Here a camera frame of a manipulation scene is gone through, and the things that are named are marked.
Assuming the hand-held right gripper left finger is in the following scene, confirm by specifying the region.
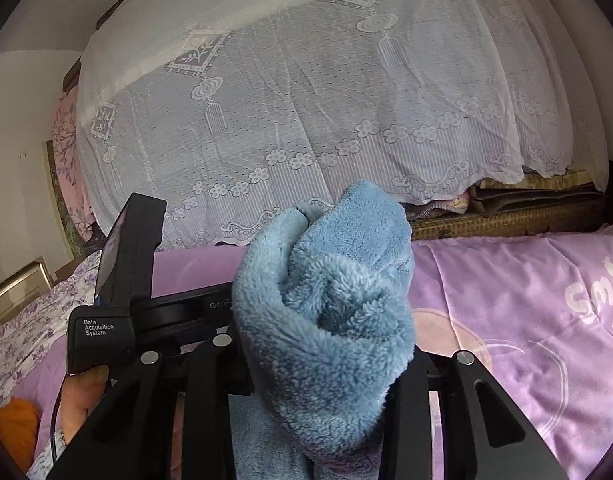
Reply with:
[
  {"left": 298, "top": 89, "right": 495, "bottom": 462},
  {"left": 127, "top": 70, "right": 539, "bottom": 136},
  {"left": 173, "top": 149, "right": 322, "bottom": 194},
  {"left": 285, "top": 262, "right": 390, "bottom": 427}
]
[{"left": 45, "top": 330, "right": 254, "bottom": 480}]

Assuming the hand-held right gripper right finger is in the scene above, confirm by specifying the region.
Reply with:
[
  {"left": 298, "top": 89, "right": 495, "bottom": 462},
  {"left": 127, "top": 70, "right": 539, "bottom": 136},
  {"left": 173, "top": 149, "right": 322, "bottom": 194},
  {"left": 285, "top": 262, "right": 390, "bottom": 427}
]
[{"left": 381, "top": 345, "right": 573, "bottom": 480}]

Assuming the blue fluffy sock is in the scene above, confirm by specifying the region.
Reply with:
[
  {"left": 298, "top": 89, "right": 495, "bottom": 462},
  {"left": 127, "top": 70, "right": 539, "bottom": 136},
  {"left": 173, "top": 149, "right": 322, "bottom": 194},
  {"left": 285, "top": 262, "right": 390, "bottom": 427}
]
[{"left": 226, "top": 394, "right": 387, "bottom": 480}]

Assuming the blue fluffy towel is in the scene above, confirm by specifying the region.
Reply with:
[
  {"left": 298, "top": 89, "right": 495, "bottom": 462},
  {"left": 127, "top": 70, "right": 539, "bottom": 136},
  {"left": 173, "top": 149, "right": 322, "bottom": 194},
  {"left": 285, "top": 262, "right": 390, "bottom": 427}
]
[{"left": 231, "top": 180, "right": 417, "bottom": 476}]

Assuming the person's left hand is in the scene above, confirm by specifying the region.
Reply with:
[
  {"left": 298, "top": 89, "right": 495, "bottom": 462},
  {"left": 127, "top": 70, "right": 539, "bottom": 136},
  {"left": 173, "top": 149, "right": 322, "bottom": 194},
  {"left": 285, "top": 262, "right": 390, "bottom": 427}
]
[{"left": 61, "top": 364, "right": 112, "bottom": 450}]

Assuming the purple floral quilt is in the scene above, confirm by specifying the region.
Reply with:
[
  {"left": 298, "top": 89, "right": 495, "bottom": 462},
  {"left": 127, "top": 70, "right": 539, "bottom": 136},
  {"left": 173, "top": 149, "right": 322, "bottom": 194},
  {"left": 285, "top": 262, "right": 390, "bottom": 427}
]
[{"left": 0, "top": 250, "right": 105, "bottom": 403}]

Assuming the golden metal chair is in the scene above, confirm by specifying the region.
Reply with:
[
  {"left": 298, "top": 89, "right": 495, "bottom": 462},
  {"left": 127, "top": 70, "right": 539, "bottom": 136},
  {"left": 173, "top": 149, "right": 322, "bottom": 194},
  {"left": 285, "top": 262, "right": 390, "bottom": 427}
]
[{"left": 0, "top": 255, "right": 52, "bottom": 334}]

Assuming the pink printed bed sheet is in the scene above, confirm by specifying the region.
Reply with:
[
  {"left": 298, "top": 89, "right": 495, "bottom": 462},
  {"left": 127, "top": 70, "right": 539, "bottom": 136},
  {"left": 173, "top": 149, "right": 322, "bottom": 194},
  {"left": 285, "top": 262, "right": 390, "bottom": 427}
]
[{"left": 16, "top": 222, "right": 613, "bottom": 480}]

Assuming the orange cloth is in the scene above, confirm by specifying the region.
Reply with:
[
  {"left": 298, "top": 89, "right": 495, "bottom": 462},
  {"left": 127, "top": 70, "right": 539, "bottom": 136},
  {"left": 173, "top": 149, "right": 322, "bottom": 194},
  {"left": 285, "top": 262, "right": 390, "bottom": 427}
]
[{"left": 0, "top": 397, "right": 42, "bottom": 463}]

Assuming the pink floral curtain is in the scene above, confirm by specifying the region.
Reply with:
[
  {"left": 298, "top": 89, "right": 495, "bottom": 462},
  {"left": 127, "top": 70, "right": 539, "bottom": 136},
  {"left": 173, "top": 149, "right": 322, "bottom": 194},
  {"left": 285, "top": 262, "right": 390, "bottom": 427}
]
[{"left": 51, "top": 87, "right": 95, "bottom": 243}]

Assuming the pink floral cloth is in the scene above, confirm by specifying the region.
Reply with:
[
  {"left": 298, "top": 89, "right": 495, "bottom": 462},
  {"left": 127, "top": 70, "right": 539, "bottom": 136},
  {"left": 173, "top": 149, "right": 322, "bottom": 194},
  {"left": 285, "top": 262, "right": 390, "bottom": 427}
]
[{"left": 406, "top": 194, "right": 473, "bottom": 221}]

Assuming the woven straw mat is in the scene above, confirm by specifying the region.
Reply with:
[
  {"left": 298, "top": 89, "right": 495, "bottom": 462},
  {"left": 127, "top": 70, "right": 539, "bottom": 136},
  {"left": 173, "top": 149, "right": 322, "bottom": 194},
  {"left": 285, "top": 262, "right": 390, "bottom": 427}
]
[{"left": 411, "top": 195, "right": 610, "bottom": 241}]

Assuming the white lace cover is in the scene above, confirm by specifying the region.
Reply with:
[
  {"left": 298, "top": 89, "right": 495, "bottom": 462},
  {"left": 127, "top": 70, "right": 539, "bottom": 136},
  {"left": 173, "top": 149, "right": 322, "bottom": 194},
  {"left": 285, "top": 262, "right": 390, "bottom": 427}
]
[{"left": 76, "top": 0, "right": 578, "bottom": 252}]

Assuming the black cable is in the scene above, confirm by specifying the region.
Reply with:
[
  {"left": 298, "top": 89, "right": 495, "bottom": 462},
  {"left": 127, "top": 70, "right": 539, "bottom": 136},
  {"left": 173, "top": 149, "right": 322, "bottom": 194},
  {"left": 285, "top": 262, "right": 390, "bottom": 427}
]
[{"left": 48, "top": 372, "right": 70, "bottom": 467}]

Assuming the dark wooden frame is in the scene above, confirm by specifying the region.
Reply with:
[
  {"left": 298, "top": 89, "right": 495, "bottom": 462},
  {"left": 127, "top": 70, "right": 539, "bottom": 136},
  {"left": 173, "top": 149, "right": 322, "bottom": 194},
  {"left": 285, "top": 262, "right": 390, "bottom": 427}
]
[{"left": 61, "top": 0, "right": 140, "bottom": 92}]

